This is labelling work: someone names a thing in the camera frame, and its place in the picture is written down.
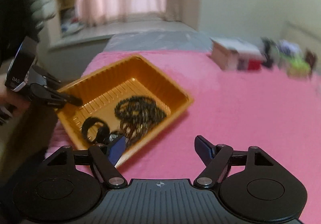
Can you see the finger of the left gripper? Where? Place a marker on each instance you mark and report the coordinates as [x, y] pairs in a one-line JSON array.
[[51, 98]]

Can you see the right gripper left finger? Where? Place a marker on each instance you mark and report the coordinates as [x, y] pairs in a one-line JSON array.
[[68, 184]]

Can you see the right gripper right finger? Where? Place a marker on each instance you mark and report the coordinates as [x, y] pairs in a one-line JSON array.
[[250, 184]]

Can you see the orange plastic tray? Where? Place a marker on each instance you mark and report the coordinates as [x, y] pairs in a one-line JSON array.
[[131, 96]]

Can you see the black fitness band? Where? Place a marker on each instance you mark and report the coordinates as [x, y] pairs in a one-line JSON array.
[[95, 131]]

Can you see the black smart watch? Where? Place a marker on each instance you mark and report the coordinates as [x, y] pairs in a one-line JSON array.
[[116, 137]]

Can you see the person left hand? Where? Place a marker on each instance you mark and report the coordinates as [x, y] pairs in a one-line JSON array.
[[9, 97]]

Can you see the wooden bookshelf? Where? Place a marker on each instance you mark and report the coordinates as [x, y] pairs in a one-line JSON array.
[[69, 21]]

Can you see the pink plush blanket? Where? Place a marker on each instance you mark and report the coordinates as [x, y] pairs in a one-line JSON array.
[[268, 109]]

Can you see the clear plastic mattress cover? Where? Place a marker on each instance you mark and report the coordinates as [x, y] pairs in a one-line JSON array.
[[159, 40]]

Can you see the green yellow tissue pack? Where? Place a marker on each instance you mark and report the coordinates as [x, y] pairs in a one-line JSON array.
[[295, 67]]

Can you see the pink cardboard box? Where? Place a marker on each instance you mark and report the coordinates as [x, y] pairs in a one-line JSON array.
[[235, 54]]

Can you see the dark glass jar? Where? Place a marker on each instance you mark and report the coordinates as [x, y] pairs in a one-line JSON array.
[[271, 53]]

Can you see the dark brown box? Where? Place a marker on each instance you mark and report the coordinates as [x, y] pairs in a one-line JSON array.
[[311, 58]]

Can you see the white blue tissue pack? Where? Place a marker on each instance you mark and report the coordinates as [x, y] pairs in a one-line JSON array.
[[289, 48]]

